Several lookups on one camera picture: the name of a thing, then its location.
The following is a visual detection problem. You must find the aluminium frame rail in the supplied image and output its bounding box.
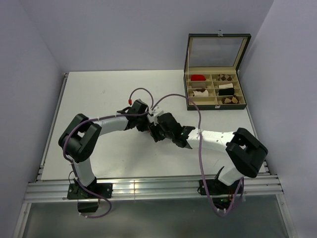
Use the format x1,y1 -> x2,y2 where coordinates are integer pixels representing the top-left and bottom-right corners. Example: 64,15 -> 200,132
23,174 -> 284,203

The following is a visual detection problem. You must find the beige sock brown toe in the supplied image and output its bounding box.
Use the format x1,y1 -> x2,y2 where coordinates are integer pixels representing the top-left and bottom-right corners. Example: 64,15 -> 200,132
193,89 -> 209,97

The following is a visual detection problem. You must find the rolled checkered sock upper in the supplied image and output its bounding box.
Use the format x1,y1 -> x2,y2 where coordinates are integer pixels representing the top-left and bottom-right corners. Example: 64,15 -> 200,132
216,74 -> 233,81

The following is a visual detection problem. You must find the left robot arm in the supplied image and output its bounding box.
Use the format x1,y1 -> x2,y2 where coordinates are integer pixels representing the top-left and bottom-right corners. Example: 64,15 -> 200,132
58,99 -> 149,198

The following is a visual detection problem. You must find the black compartment storage box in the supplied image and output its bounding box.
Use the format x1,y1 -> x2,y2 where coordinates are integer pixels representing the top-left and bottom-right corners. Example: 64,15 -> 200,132
183,32 -> 252,111

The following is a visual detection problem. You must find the rolled checkered sock lower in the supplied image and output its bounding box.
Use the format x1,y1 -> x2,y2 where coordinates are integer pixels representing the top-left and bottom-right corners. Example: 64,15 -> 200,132
221,95 -> 240,105

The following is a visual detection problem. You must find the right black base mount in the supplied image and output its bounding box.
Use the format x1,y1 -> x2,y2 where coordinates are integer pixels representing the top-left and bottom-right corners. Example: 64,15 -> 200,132
197,179 -> 244,209

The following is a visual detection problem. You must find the purple cable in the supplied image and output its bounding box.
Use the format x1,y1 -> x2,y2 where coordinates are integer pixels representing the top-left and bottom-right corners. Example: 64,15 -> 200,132
151,94 -> 245,218
63,88 -> 155,219

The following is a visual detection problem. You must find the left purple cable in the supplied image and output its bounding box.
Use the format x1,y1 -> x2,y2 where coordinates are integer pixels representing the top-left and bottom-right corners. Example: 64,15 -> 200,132
63,88 -> 155,219

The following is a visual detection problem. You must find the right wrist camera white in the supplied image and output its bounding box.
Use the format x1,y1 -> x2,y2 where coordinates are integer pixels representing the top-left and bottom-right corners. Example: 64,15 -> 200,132
148,106 -> 164,125

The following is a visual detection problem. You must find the rolled white black sock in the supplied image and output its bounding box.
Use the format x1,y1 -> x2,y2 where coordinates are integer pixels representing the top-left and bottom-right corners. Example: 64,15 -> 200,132
218,83 -> 234,89

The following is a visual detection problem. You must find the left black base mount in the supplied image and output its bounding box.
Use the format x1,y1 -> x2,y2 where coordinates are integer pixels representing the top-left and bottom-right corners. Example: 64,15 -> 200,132
66,181 -> 113,218

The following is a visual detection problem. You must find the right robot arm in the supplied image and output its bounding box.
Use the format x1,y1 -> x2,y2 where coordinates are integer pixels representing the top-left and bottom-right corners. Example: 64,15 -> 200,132
148,113 -> 268,193

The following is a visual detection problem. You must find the rolled checkered sock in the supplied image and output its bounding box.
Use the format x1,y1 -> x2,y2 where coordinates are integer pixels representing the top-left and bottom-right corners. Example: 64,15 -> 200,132
221,95 -> 240,105
216,74 -> 233,81

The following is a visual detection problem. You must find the rolled red sock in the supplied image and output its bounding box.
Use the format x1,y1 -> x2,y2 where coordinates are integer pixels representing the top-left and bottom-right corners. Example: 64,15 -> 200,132
190,74 -> 206,81

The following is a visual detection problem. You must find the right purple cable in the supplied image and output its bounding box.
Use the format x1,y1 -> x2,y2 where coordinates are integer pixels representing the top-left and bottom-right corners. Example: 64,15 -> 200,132
151,94 -> 245,218

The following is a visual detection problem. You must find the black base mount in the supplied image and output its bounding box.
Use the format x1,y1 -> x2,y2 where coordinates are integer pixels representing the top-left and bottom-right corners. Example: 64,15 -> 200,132
197,179 -> 244,209
66,181 -> 113,218

